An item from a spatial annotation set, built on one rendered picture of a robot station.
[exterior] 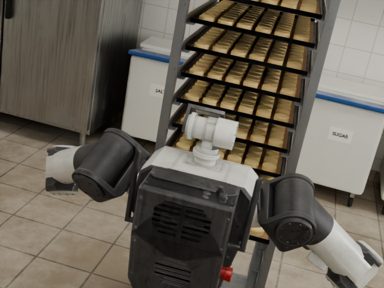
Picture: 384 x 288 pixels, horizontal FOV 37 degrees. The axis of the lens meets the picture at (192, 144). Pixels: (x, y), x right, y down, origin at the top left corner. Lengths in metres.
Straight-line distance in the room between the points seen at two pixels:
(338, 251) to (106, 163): 0.56
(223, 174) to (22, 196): 2.42
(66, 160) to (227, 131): 0.42
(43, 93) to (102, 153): 2.90
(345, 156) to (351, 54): 0.88
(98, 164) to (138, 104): 2.91
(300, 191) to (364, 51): 3.34
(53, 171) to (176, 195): 0.46
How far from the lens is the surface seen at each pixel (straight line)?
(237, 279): 2.86
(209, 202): 1.16
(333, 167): 4.12
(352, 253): 1.41
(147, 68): 4.13
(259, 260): 2.20
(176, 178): 1.23
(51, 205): 3.53
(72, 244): 3.18
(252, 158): 2.04
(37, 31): 4.13
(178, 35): 1.87
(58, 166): 1.50
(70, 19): 4.01
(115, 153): 1.34
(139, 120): 4.25
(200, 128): 1.29
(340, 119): 4.01
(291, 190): 1.30
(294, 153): 1.92
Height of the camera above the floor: 1.72
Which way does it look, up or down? 21 degrees down
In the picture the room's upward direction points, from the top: 11 degrees clockwise
